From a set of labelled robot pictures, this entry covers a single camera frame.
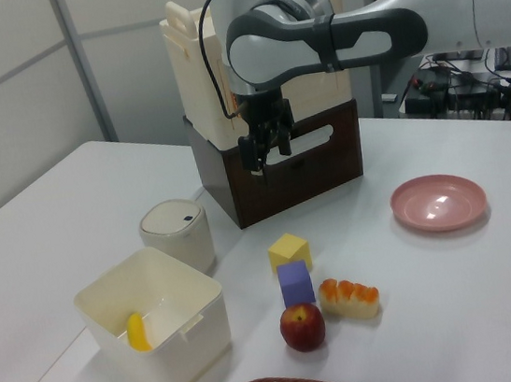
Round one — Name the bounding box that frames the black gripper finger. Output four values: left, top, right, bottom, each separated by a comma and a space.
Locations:
274, 122, 296, 158
235, 128, 277, 177

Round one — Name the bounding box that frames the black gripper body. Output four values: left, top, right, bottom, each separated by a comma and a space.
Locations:
232, 83, 297, 145

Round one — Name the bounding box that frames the purple cube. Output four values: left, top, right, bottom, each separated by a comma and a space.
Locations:
276, 258, 318, 310

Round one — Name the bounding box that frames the yellow cube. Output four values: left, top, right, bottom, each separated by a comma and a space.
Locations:
265, 229, 315, 276

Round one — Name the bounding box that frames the pink plate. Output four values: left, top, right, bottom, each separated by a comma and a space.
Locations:
386, 167, 492, 240

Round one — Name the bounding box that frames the dark brown wooden box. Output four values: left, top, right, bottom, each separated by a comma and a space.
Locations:
183, 92, 374, 236

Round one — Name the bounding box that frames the small white lidded bin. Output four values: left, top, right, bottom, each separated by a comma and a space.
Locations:
135, 194, 219, 283

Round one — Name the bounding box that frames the orange glazed toy bread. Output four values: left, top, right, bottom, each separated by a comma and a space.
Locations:
317, 272, 383, 326

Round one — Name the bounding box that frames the red toy apple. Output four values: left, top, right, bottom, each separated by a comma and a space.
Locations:
277, 299, 330, 356

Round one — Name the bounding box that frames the open cream plastic box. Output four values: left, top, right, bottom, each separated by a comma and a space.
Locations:
66, 237, 238, 382

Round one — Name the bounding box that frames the yellow toy banana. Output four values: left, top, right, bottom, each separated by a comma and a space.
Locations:
123, 310, 155, 356

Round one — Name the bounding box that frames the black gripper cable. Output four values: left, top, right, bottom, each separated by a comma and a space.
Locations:
192, 0, 277, 123

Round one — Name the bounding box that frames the black electronics with cables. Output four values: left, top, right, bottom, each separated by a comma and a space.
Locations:
396, 42, 511, 135

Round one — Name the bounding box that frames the grey partition post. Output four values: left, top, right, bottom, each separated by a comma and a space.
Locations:
51, 0, 119, 149

